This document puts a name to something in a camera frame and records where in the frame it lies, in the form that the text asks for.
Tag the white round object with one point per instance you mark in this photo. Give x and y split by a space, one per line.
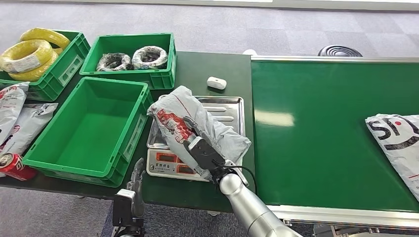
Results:
250 52

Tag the red soda can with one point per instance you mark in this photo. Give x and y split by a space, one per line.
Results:
16 166

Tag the white electronic scale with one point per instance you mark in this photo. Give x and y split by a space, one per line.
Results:
163 163

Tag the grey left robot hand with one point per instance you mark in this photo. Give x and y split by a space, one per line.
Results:
139 193

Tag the white table caster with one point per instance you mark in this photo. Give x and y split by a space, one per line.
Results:
213 213

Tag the crumpled grey courier bag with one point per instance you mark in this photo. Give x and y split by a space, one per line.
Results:
29 124
9 104

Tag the black round ribbed base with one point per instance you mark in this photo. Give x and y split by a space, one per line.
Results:
339 51

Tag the steel scale tray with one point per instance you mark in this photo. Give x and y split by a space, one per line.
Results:
226 111

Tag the small white rounded device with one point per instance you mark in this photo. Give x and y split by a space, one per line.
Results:
216 83

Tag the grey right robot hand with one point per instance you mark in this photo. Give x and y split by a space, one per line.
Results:
193 126

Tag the grey courier bag red print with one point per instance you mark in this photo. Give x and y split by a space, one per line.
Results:
173 111

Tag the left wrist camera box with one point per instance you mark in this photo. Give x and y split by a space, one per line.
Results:
123 206

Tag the grey courier bag black logo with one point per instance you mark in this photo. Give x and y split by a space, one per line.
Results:
399 147

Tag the large green plastic crate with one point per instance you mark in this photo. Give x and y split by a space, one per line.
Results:
82 137

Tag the green conveyor belt machine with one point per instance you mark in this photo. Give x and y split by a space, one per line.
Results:
311 147

